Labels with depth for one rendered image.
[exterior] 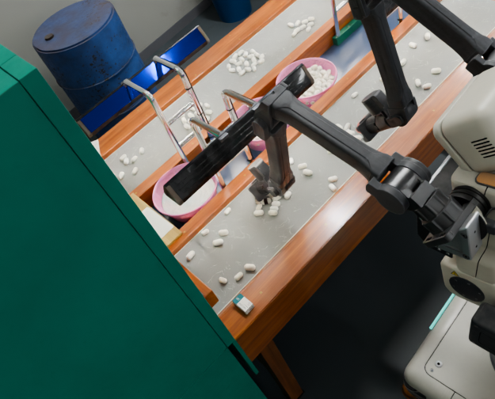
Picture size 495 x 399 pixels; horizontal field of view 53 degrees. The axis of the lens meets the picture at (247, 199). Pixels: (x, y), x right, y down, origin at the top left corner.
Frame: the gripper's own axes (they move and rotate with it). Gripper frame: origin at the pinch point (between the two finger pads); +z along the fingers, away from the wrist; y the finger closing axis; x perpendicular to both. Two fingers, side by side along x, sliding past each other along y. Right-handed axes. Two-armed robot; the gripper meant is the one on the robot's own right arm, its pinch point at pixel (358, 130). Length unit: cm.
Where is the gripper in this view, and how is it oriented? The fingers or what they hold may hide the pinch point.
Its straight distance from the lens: 179.1
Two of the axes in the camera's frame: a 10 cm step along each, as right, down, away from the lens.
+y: -6.9, 6.7, -2.8
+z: -3.3, 0.5, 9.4
